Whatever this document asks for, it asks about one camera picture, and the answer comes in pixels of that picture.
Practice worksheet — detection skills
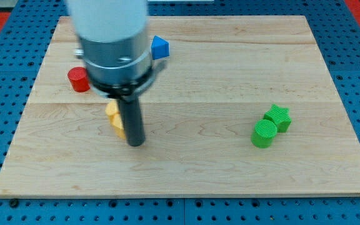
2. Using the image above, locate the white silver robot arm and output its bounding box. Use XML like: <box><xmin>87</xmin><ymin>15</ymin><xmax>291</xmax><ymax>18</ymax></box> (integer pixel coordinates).
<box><xmin>65</xmin><ymin>0</ymin><xmax>167</xmax><ymax>102</ymax></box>

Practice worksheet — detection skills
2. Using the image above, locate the blue triangle block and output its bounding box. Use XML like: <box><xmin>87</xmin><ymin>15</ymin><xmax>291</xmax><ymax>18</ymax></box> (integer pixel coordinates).
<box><xmin>151</xmin><ymin>36</ymin><xmax>170</xmax><ymax>60</ymax></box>

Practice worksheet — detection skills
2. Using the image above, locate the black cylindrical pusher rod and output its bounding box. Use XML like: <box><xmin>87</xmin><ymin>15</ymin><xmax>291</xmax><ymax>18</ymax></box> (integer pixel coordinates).
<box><xmin>117</xmin><ymin>98</ymin><xmax>146</xmax><ymax>147</ymax></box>

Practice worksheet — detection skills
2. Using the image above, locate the wooden board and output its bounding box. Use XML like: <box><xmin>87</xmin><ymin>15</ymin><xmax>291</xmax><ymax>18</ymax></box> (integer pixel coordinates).
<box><xmin>0</xmin><ymin>16</ymin><xmax>360</xmax><ymax>199</ymax></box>

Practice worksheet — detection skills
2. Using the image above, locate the yellow block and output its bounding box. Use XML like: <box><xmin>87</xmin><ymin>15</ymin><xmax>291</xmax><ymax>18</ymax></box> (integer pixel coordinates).
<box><xmin>105</xmin><ymin>100</ymin><xmax>126</xmax><ymax>140</ymax></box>

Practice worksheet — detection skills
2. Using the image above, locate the green cylinder block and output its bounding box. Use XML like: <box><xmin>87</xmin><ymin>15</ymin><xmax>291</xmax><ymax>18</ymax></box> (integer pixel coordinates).
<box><xmin>251</xmin><ymin>119</ymin><xmax>278</xmax><ymax>148</ymax></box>

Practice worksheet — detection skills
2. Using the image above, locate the green star block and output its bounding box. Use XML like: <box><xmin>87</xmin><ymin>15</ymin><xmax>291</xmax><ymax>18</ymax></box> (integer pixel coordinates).
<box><xmin>263</xmin><ymin>104</ymin><xmax>292</xmax><ymax>133</ymax></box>

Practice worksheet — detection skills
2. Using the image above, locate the red cylinder block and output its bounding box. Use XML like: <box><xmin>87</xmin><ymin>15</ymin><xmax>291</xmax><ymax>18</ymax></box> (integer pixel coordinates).
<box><xmin>67</xmin><ymin>66</ymin><xmax>90</xmax><ymax>93</ymax></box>

